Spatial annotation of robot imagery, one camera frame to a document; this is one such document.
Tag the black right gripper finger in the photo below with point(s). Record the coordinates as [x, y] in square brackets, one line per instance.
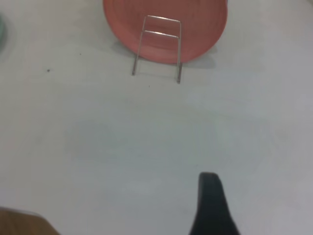
[212, 210]

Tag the green plate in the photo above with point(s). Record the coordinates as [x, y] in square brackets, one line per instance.
[1, 30]

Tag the red plate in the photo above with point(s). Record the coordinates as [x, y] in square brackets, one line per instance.
[168, 9]

